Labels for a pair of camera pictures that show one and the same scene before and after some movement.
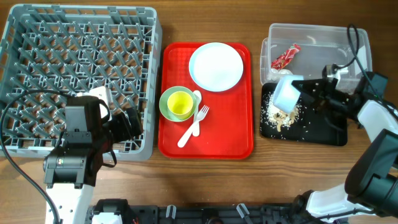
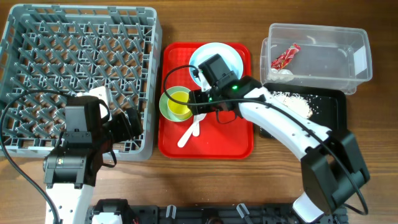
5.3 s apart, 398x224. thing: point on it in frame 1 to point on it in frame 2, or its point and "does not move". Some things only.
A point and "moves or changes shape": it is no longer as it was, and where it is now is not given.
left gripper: x=125 y=132 does not move
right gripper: x=324 y=91 to x=199 y=109
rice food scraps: x=279 y=119 moves or changes shape
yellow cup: x=180 y=104 does not move
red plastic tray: x=227 y=130 does not move
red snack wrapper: x=280 y=61 does not move
